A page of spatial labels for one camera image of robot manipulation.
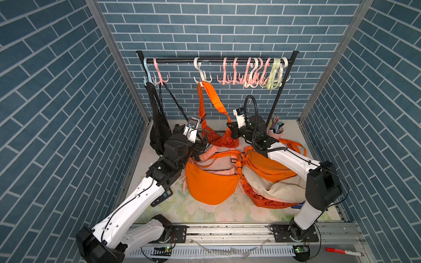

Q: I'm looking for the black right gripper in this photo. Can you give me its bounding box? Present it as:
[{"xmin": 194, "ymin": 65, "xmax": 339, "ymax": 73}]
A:
[{"xmin": 227, "ymin": 123, "xmax": 257, "ymax": 146}]

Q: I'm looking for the light pink strap bag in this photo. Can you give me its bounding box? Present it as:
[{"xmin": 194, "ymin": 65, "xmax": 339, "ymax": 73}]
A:
[{"xmin": 182, "ymin": 145, "xmax": 237, "ymax": 193}]

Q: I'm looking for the beige bag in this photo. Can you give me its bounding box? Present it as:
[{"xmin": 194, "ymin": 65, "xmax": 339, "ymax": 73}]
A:
[{"xmin": 242, "ymin": 166, "xmax": 306, "ymax": 203}]

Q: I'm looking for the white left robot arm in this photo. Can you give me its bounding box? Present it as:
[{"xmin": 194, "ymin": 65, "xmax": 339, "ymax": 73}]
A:
[{"xmin": 76, "ymin": 127, "xmax": 203, "ymax": 263}]

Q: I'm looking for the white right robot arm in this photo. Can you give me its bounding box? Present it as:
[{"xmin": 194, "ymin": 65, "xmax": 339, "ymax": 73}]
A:
[{"xmin": 227, "ymin": 95, "xmax": 343, "ymax": 242}]

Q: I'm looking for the black bag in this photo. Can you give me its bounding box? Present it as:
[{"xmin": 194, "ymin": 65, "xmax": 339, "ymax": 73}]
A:
[{"xmin": 145, "ymin": 82, "xmax": 189, "ymax": 156}]

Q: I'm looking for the white hook middle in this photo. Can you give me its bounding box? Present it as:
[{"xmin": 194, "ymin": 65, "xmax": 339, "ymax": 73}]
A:
[{"xmin": 247, "ymin": 58, "xmax": 259, "ymax": 87}]

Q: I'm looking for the white hook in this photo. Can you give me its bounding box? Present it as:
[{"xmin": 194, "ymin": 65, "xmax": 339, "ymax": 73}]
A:
[
  {"xmin": 247, "ymin": 58, "xmax": 259, "ymax": 87},
  {"xmin": 193, "ymin": 57, "xmax": 213, "ymax": 83}
]

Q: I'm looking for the green hook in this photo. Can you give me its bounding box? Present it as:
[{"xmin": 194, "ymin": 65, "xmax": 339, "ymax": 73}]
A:
[
  {"xmin": 276, "ymin": 58, "xmax": 284, "ymax": 87},
  {"xmin": 266, "ymin": 58, "xmax": 280, "ymax": 90}
]

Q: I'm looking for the pink hook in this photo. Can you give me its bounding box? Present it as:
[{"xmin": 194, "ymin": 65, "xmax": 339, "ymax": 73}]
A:
[
  {"xmin": 153, "ymin": 58, "xmax": 169, "ymax": 85},
  {"xmin": 231, "ymin": 57, "xmax": 240, "ymax": 85},
  {"xmin": 259, "ymin": 58, "xmax": 271, "ymax": 87},
  {"xmin": 217, "ymin": 57, "xmax": 230, "ymax": 85},
  {"xmin": 240, "ymin": 57, "xmax": 252, "ymax": 88},
  {"xmin": 255, "ymin": 58, "xmax": 264, "ymax": 86}
]

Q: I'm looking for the white hook left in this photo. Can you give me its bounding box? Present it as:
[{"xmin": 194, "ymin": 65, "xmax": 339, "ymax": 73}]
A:
[{"xmin": 193, "ymin": 57, "xmax": 213, "ymax": 83}]

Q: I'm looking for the white hook right end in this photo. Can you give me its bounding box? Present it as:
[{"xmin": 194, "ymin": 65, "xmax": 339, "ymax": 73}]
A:
[{"xmin": 281, "ymin": 57, "xmax": 291, "ymax": 82}]

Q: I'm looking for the light blue hook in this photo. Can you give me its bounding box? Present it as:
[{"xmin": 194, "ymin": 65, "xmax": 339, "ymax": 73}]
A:
[{"xmin": 143, "ymin": 58, "xmax": 156, "ymax": 85}]

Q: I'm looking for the pink metal pen bucket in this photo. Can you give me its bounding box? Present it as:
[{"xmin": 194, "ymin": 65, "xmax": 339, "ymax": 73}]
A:
[{"xmin": 266, "ymin": 115, "xmax": 285, "ymax": 140}]

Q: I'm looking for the black clothes rack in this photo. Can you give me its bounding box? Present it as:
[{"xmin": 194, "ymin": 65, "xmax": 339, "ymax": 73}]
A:
[{"xmin": 136, "ymin": 50, "xmax": 300, "ymax": 128}]

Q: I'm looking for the red white marker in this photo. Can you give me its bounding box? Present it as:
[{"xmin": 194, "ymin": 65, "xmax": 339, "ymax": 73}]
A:
[{"xmin": 325, "ymin": 248, "xmax": 364, "ymax": 257}]

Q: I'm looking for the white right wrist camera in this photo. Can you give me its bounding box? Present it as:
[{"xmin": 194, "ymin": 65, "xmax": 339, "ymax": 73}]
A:
[{"xmin": 233, "ymin": 107, "xmax": 246, "ymax": 128}]

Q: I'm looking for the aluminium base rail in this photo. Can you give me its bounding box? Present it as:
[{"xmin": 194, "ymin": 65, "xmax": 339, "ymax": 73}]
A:
[{"xmin": 122, "ymin": 222, "xmax": 375, "ymax": 263}]

